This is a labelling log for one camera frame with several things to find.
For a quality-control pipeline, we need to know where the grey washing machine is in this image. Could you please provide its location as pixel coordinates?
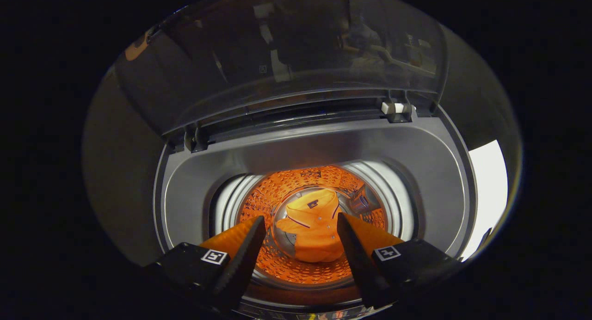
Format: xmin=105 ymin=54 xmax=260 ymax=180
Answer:
xmin=153 ymin=98 xmax=479 ymax=320

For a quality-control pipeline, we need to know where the yellow polo shirt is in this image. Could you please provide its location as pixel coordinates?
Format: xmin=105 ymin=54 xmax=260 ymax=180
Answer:
xmin=275 ymin=188 xmax=345 ymax=264

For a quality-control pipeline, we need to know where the transparent washing machine lid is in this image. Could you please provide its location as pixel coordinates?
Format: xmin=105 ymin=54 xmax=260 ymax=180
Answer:
xmin=113 ymin=0 xmax=449 ymax=138

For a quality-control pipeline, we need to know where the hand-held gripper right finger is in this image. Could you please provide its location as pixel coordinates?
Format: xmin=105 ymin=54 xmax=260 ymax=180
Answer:
xmin=336 ymin=212 xmax=463 ymax=310

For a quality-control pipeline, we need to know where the white board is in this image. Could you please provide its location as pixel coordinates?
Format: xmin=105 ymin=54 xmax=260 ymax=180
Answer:
xmin=460 ymin=140 xmax=508 ymax=261

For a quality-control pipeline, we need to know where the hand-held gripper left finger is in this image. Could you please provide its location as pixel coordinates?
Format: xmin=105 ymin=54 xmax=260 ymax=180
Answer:
xmin=143 ymin=215 xmax=267 ymax=314

